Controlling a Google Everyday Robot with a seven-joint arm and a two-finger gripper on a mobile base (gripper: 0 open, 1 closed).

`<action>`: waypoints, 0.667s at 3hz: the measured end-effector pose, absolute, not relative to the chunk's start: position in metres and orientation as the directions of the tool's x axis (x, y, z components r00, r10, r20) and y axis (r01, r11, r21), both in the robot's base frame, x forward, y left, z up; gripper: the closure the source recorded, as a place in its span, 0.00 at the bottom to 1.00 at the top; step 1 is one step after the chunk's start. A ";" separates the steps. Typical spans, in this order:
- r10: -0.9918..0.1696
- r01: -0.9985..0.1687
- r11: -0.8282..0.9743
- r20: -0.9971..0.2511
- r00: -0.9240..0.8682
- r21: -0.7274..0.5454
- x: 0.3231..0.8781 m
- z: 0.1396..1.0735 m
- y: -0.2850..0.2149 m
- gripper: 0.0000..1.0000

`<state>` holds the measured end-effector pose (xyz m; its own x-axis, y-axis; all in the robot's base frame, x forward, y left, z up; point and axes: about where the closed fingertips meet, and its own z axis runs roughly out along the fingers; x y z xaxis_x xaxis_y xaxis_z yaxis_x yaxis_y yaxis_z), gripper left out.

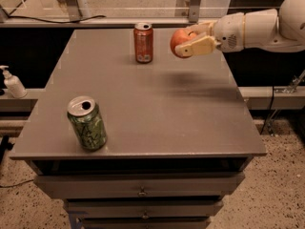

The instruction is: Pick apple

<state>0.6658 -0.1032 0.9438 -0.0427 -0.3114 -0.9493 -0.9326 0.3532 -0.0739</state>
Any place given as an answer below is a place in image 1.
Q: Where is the green soda can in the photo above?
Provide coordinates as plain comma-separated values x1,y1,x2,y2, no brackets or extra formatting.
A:
67,95,107,151

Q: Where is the red apple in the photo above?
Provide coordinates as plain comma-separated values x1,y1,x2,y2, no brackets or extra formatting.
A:
170,28,196,56

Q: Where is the grey metal post right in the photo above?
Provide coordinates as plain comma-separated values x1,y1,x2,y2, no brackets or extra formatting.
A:
189,0,201,23

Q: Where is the grey metal post left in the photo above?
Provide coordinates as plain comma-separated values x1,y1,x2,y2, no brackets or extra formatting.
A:
65,0,92,21

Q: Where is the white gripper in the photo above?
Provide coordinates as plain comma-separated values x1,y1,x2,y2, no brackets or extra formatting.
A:
174,12,245,57

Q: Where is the black cable on floor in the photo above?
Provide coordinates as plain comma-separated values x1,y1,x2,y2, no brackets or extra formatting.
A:
0,178,35,189

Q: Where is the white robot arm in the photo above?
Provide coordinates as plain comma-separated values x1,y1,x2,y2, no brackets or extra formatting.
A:
170,0,305,58

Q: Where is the grey metal post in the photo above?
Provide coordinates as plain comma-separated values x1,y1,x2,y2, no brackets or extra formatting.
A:
65,0,92,21
189,0,201,23

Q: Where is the orange soda can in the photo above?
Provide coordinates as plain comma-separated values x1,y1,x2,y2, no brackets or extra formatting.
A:
133,22,153,63

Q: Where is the black cable on ledge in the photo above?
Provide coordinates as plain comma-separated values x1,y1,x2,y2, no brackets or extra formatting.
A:
6,0,108,25

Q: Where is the grey drawer cabinet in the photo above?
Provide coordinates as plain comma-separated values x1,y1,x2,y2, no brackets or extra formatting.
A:
12,29,266,229

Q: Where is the metal bracket stand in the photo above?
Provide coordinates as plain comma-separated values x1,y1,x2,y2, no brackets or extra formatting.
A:
260,70,305,136

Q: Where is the white pump bottle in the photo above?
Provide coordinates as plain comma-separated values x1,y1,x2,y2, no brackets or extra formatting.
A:
0,65,27,98

